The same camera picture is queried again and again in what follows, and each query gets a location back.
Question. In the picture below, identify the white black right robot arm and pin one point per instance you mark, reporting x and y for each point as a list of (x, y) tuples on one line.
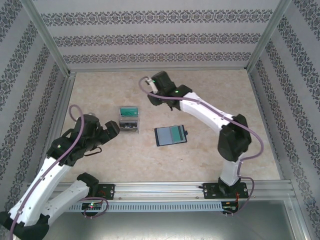
[(205, 110)]

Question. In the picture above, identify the aluminium side rail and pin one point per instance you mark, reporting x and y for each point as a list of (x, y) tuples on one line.
[(268, 125), (63, 105)]

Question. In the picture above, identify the grey metal shelf panel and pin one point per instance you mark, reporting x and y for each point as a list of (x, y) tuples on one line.
[(160, 227)]

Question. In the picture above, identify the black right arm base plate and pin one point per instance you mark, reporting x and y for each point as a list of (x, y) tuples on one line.
[(210, 191)]

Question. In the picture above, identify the clear acrylic card box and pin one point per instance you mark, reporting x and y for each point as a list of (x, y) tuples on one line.
[(128, 118)]

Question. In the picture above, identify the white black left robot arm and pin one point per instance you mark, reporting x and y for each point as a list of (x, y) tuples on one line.
[(55, 172)]

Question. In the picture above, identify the aluminium mounting rail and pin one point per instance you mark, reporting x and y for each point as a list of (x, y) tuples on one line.
[(160, 190)]

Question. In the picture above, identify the aluminium frame crossbar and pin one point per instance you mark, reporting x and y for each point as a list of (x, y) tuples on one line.
[(160, 69)]

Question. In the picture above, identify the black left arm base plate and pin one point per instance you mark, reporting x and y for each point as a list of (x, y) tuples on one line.
[(107, 191)]

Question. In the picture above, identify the navy blue card holder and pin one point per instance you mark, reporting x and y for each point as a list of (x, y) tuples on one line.
[(163, 136)]

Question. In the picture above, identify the black VIP card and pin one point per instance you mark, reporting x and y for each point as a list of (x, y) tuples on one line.
[(128, 126)]

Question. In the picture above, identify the aluminium frame post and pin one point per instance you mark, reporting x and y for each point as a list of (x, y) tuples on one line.
[(266, 37), (50, 37)]

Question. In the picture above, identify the teal plastic card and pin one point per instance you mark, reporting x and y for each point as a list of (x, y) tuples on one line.
[(179, 134), (128, 111)]

